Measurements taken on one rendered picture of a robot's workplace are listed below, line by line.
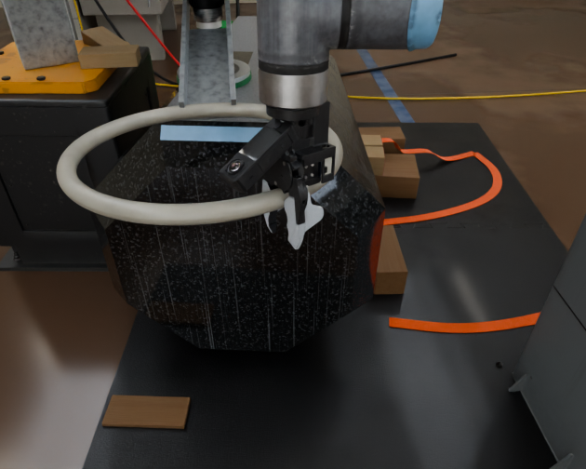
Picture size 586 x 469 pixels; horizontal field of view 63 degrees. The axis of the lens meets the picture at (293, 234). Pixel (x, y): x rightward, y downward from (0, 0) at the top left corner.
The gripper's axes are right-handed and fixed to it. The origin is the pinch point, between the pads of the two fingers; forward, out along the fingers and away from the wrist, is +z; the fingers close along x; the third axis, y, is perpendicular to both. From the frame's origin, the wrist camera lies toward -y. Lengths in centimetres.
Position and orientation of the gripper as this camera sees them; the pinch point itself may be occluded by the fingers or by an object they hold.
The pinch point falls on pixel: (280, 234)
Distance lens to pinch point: 73.6
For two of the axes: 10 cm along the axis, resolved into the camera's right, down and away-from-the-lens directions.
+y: 7.9, -3.2, 5.2
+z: -0.1, 8.5, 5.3
